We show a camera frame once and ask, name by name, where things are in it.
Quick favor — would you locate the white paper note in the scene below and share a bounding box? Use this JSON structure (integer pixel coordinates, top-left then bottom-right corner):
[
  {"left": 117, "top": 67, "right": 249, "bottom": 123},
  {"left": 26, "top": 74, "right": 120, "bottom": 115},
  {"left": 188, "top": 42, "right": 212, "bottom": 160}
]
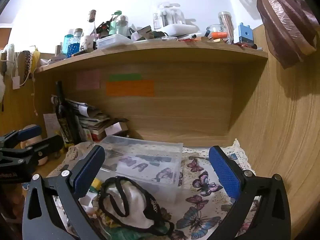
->
[{"left": 43, "top": 113, "right": 60, "bottom": 137}]

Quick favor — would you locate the pink sticky note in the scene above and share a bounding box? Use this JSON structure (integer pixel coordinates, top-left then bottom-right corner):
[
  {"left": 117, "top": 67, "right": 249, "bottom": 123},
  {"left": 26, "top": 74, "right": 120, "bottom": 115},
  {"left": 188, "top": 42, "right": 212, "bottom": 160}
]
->
[{"left": 76, "top": 69, "right": 101, "bottom": 90}]

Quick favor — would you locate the wooden shelf board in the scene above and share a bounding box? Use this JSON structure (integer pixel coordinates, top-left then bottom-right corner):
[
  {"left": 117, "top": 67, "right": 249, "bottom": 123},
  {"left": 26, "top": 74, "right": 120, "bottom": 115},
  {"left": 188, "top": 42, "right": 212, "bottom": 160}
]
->
[{"left": 36, "top": 41, "right": 268, "bottom": 73}]

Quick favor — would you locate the blue block toy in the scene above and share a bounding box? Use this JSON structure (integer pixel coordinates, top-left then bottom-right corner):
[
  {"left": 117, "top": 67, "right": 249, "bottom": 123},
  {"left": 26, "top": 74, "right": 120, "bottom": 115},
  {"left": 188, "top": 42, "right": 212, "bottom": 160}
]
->
[{"left": 238, "top": 22, "right": 254, "bottom": 44}]

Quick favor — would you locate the small white box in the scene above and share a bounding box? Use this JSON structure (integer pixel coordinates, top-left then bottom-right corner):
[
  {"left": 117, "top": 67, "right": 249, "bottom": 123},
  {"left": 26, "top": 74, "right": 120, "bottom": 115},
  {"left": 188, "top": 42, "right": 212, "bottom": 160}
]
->
[{"left": 105, "top": 122, "right": 129, "bottom": 136}]

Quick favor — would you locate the green sticky note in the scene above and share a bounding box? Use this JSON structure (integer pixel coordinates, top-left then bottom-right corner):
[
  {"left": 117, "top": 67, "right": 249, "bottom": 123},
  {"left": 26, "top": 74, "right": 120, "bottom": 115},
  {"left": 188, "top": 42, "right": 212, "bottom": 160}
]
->
[{"left": 108, "top": 73, "right": 143, "bottom": 82}]

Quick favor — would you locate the blue liquid bottle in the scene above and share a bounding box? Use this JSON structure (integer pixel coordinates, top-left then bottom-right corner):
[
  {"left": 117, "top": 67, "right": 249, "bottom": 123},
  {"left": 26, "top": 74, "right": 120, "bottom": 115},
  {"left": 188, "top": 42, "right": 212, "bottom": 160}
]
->
[{"left": 62, "top": 28, "right": 82, "bottom": 58}]

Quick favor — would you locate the clear plastic storage bin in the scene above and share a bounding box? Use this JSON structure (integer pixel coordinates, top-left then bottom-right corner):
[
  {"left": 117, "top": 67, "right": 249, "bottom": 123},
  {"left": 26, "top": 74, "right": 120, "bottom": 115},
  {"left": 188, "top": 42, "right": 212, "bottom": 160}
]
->
[{"left": 97, "top": 135, "right": 183, "bottom": 203}]

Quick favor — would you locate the white black-trimmed fabric mask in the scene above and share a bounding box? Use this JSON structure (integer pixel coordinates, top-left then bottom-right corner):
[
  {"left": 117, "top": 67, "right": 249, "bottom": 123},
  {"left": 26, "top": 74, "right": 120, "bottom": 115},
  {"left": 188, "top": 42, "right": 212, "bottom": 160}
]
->
[{"left": 100, "top": 176, "right": 175, "bottom": 236}]

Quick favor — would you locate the dark wine bottle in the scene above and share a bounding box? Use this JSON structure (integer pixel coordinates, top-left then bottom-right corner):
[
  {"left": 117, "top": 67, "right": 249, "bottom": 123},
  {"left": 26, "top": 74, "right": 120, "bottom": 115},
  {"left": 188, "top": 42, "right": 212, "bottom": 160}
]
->
[{"left": 55, "top": 81, "right": 81, "bottom": 145}]

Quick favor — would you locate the maroon plastic bag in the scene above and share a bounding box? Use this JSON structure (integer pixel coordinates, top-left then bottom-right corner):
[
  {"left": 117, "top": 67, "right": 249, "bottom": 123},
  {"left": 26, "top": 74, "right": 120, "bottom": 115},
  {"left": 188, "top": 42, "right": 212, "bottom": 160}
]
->
[{"left": 256, "top": 0, "right": 319, "bottom": 69}]

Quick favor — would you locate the stack of books and papers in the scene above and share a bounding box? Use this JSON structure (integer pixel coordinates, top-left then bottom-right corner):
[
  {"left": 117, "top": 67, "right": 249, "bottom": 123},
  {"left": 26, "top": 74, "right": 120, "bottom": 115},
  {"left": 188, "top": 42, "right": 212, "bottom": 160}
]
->
[{"left": 51, "top": 94, "right": 130, "bottom": 142}]

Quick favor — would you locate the tall clear jar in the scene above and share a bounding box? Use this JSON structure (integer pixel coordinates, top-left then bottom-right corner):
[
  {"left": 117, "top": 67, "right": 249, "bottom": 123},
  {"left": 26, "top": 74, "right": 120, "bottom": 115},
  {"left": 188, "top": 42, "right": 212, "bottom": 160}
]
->
[{"left": 218, "top": 11, "right": 234, "bottom": 43}]

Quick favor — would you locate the pink mug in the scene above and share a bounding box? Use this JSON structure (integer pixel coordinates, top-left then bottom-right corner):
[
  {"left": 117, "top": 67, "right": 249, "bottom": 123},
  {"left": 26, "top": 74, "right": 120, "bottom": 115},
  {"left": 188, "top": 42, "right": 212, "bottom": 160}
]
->
[{"left": 20, "top": 124, "right": 48, "bottom": 166}]

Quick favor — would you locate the yellow-haired doll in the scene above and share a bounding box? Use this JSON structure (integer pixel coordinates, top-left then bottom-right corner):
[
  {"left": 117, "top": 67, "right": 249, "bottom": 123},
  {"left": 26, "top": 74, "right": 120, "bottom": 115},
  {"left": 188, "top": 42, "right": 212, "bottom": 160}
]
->
[{"left": 88, "top": 178, "right": 120, "bottom": 239}]

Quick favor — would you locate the white plastic food container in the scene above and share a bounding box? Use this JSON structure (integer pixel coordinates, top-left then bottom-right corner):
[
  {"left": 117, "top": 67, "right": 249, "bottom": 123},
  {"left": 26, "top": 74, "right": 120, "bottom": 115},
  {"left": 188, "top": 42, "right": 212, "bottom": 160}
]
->
[{"left": 97, "top": 34, "right": 133, "bottom": 49}]

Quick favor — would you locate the butterfly print tablecloth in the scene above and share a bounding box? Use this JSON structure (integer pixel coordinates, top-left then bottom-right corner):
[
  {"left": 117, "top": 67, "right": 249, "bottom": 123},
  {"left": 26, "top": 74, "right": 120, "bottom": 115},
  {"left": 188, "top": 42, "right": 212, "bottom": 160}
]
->
[{"left": 47, "top": 139, "right": 261, "bottom": 240}]

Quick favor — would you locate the orange sticky note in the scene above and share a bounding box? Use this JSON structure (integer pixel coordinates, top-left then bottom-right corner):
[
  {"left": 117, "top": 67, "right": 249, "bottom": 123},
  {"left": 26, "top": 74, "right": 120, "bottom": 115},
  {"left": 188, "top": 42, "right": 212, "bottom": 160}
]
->
[{"left": 106, "top": 80, "right": 155, "bottom": 97}]

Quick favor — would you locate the mint green bottle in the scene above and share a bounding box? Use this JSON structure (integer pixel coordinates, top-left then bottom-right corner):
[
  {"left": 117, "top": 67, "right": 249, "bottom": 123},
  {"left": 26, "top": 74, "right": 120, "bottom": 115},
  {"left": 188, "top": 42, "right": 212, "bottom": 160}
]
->
[{"left": 108, "top": 10, "right": 122, "bottom": 35}]

